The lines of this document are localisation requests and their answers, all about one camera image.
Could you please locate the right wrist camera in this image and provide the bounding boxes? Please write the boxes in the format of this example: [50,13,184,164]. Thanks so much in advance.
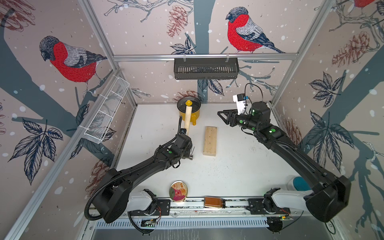
[233,93,248,115]

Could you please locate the round decorated tin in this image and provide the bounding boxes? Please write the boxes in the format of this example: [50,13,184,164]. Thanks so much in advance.
[169,181,188,202]

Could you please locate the wooden handled claw hammer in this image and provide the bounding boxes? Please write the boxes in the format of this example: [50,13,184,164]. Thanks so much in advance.
[183,104,195,161]

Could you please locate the black hanging wall basket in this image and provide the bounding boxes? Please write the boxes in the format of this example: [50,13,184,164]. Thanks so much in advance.
[174,58,240,80]

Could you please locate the teal and white round container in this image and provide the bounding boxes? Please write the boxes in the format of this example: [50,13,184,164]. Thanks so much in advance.
[287,177,311,191]

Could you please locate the wooden block with nails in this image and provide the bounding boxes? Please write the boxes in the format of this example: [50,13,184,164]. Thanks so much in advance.
[203,126,218,157]

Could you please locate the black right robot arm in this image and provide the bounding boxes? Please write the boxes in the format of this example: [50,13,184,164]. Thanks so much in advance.
[217,94,351,224]

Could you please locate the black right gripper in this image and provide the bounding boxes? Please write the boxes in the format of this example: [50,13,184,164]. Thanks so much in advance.
[218,108,262,133]

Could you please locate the yellow pot with glass lid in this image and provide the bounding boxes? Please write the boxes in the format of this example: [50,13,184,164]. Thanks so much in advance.
[177,96,201,126]

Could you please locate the small brown box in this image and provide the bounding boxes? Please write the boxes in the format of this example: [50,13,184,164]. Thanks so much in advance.
[204,197,226,209]

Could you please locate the white wire mesh shelf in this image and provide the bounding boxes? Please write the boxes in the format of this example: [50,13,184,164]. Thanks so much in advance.
[83,77,130,144]

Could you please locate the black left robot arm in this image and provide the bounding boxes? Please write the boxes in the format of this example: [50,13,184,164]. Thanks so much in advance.
[84,127,193,224]

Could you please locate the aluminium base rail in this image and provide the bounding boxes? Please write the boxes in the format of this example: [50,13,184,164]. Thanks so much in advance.
[86,196,334,218]

